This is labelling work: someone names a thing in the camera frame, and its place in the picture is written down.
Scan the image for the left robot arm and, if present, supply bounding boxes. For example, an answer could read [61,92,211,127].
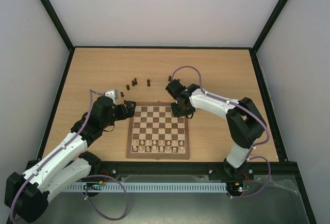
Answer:
[4,95,136,223]

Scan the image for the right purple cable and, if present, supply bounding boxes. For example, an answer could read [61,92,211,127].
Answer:
[171,66,272,199]

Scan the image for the black aluminium frame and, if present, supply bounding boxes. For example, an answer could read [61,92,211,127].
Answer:
[5,0,317,224]

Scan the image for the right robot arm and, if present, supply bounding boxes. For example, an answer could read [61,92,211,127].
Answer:
[166,79,269,179]

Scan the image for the wooden chess board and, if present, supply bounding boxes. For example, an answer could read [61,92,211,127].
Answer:
[126,102,190,159]

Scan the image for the light chess pieces row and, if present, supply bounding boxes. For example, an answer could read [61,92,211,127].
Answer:
[129,140,187,154]

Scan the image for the grey slotted cable duct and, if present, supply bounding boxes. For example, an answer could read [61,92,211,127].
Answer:
[64,182,227,193]

